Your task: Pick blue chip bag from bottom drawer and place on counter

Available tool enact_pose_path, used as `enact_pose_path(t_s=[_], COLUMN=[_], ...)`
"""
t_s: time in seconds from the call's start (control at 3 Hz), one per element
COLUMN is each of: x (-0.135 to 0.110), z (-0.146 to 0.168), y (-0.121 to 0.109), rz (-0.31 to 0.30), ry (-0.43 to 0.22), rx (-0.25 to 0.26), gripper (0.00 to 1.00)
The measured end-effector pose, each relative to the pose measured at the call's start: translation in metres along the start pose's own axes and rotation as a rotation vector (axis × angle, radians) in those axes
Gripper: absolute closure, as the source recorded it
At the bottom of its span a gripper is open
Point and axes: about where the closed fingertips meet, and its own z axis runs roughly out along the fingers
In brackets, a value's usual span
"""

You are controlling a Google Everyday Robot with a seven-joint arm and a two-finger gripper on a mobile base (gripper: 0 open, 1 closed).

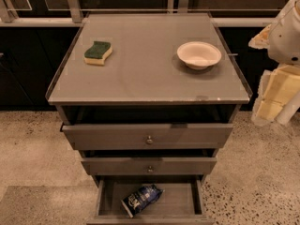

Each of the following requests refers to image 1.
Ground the grey drawer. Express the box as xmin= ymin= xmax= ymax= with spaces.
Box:
xmin=82 ymin=157 xmax=217 ymax=175
xmin=86 ymin=177 xmax=214 ymax=225
xmin=62 ymin=124 xmax=233 ymax=150

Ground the white paper bowl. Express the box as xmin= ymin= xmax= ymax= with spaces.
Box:
xmin=177 ymin=41 xmax=222 ymax=70

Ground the blue chip bag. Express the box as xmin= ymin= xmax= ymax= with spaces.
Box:
xmin=121 ymin=184 xmax=164 ymax=218

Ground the grey bottom drawer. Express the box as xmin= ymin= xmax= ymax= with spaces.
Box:
xmin=86 ymin=177 xmax=214 ymax=225

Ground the round top drawer knob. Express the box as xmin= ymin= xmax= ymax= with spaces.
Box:
xmin=146 ymin=136 xmax=153 ymax=144

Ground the green yellow sponge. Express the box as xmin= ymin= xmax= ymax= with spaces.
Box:
xmin=84 ymin=41 xmax=113 ymax=66

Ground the grey top drawer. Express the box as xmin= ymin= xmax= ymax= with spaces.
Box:
xmin=62 ymin=124 xmax=233 ymax=150

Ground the grey middle drawer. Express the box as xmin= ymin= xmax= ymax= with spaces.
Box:
xmin=82 ymin=157 xmax=217 ymax=175

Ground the grey drawer cabinet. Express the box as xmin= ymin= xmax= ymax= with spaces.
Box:
xmin=45 ymin=12 xmax=253 ymax=225

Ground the round drawer knob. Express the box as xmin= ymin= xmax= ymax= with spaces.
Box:
xmin=146 ymin=136 xmax=153 ymax=144
xmin=147 ymin=166 xmax=154 ymax=173

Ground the round middle drawer knob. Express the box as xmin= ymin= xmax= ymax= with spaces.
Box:
xmin=147 ymin=166 xmax=154 ymax=173

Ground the metal railing frame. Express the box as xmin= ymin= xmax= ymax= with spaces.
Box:
xmin=0 ymin=0 xmax=289 ymax=27

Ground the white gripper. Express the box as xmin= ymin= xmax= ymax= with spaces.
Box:
xmin=248 ymin=0 xmax=300 ymax=126

